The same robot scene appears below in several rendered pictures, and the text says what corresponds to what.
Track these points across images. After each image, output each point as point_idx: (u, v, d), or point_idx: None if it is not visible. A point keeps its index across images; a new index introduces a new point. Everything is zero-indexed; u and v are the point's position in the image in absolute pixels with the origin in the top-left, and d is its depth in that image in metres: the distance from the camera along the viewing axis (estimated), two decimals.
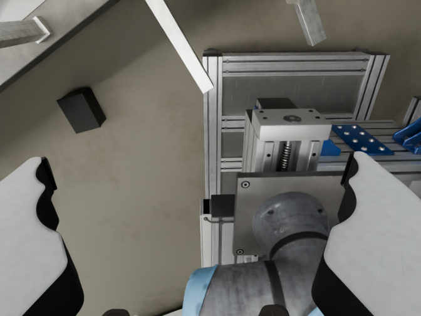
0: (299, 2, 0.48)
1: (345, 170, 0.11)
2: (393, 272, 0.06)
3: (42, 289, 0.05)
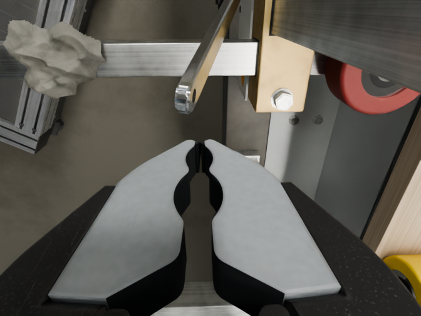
0: (7, 46, 0.23)
1: (202, 160, 0.12)
2: (268, 237, 0.07)
3: (152, 269, 0.06)
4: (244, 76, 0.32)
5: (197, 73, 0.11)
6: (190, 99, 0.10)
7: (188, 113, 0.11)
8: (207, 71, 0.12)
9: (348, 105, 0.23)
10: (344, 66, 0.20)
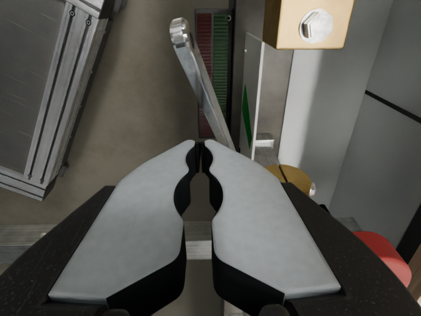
0: None
1: (202, 160, 0.12)
2: (268, 237, 0.07)
3: (152, 269, 0.06)
4: None
5: (196, 46, 0.11)
6: (187, 23, 0.09)
7: (184, 40, 0.09)
8: (208, 87, 0.12)
9: None
10: None
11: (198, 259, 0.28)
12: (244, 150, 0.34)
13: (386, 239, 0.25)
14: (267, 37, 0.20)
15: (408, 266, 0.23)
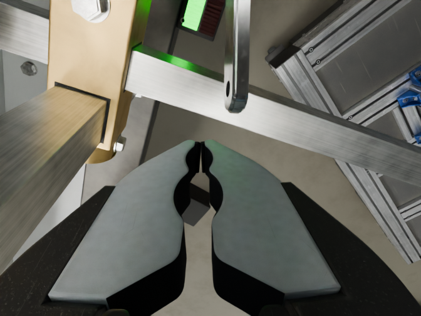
0: None
1: (202, 160, 0.12)
2: (268, 237, 0.07)
3: (152, 269, 0.06)
4: None
5: (225, 73, 0.10)
6: (225, 105, 0.10)
7: (235, 99, 0.09)
8: (231, 21, 0.09)
9: None
10: None
11: None
12: None
13: None
14: (146, 2, 0.18)
15: None
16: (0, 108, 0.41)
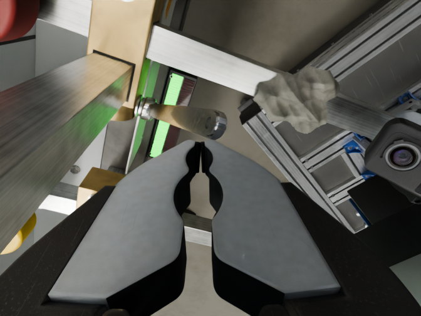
0: (324, 121, 0.27)
1: (202, 160, 0.12)
2: (268, 237, 0.07)
3: (152, 269, 0.06)
4: (168, 2, 0.28)
5: (200, 132, 0.13)
6: (211, 128, 0.12)
7: (218, 113, 0.12)
8: (193, 113, 0.14)
9: None
10: (12, 6, 0.18)
11: (185, 37, 0.23)
12: (153, 79, 0.35)
13: None
14: None
15: None
16: None
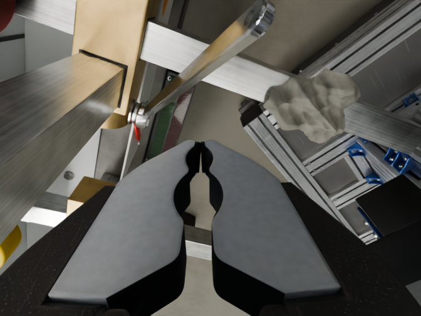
0: (341, 130, 0.25)
1: (202, 160, 0.12)
2: (268, 237, 0.07)
3: (152, 269, 0.06)
4: None
5: (235, 41, 0.10)
6: (257, 14, 0.09)
7: None
8: (219, 39, 0.12)
9: None
10: None
11: (187, 37, 0.20)
12: (149, 81, 0.33)
13: None
14: None
15: None
16: None
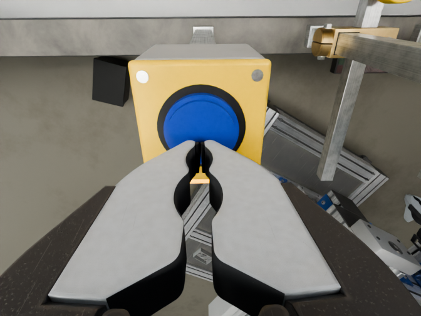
0: None
1: (202, 160, 0.12)
2: (268, 237, 0.07)
3: (152, 269, 0.06)
4: None
5: None
6: None
7: None
8: None
9: None
10: None
11: None
12: None
13: None
14: None
15: None
16: None
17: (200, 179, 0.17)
